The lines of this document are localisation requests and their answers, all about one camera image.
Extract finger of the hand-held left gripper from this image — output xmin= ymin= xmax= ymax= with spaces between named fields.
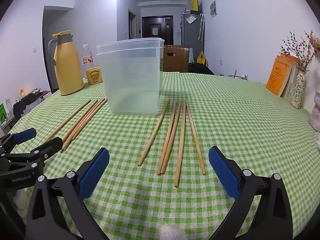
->
xmin=0 ymin=137 xmax=63 ymax=168
xmin=0 ymin=128 xmax=37 ymax=154

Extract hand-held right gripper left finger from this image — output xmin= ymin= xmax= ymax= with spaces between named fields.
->
xmin=26 ymin=147 xmax=110 ymax=240

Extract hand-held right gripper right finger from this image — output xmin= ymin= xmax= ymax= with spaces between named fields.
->
xmin=208 ymin=146 xmax=293 ymax=240

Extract wooden chopstick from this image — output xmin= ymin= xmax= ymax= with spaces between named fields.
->
xmin=61 ymin=99 xmax=99 ymax=142
xmin=160 ymin=101 xmax=181 ymax=175
xmin=185 ymin=100 xmax=206 ymax=176
xmin=137 ymin=99 xmax=171 ymax=167
xmin=46 ymin=99 xmax=92 ymax=142
xmin=63 ymin=98 xmax=106 ymax=152
xmin=71 ymin=99 xmax=108 ymax=142
xmin=174 ymin=102 xmax=187 ymax=188
xmin=60 ymin=99 xmax=103 ymax=153

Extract pair of chopsticks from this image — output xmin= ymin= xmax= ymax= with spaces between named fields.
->
xmin=157 ymin=101 xmax=177 ymax=176

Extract clear plastic container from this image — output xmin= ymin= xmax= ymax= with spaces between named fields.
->
xmin=96 ymin=37 xmax=165 ymax=117

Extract person's left hand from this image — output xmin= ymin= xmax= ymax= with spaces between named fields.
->
xmin=12 ymin=186 xmax=32 ymax=210

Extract person's right hand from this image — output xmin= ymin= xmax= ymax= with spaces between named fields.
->
xmin=160 ymin=224 xmax=187 ymax=240

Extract black folding chair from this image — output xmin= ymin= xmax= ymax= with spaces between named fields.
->
xmin=12 ymin=97 xmax=33 ymax=125

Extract green sign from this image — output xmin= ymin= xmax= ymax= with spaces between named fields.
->
xmin=0 ymin=103 xmax=7 ymax=129

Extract small dark table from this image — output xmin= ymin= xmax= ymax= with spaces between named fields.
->
xmin=25 ymin=89 xmax=52 ymax=101

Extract green checkered tablecloth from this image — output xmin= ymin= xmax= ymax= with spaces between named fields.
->
xmin=5 ymin=71 xmax=320 ymax=240

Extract yellow thermos jug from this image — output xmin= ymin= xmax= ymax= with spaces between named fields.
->
xmin=48 ymin=30 xmax=85 ymax=96

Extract yellow bear mug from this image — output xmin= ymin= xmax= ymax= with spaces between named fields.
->
xmin=86 ymin=67 xmax=103 ymax=85

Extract plastic water bottle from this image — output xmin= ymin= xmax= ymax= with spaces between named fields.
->
xmin=81 ymin=44 xmax=94 ymax=79

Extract metal rack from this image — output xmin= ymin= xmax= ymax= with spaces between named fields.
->
xmin=226 ymin=70 xmax=248 ymax=81

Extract pink textured ornament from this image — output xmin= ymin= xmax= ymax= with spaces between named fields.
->
xmin=308 ymin=100 xmax=320 ymax=133

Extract black bag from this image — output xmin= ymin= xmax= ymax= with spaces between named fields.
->
xmin=189 ymin=62 xmax=215 ymax=75

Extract large orange book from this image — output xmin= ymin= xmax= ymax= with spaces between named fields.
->
xmin=266 ymin=56 xmax=293 ymax=96

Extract floral vase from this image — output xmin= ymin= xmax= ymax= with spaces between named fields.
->
xmin=290 ymin=70 xmax=307 ymax=110

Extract white book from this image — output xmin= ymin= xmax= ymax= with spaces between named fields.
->
xmin=284 ymin=65 xmax=298 ymax=99

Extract brown wooden chair back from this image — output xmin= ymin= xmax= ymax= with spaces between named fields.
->
xmin=162 ymin=44 xmax=190 ymax=73

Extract thin orange book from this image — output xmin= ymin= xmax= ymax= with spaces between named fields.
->
xmin=280 ymin=53 xmax=299 ymax=64

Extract grey refrigerator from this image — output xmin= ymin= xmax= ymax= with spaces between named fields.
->
xmin=181 ymin=13 xmax=205 ymax=55

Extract dried flower branches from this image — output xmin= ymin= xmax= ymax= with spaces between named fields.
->
xmin=280 ymin=30 xmax=320 ymax=73

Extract grey interior door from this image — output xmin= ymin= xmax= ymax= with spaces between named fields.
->
xmin=128 ymin=9 xmax=137 ymax=40

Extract dark entrance door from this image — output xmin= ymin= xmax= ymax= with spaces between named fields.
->
xmin=141 ymin=15 xmax=173 ymax=46

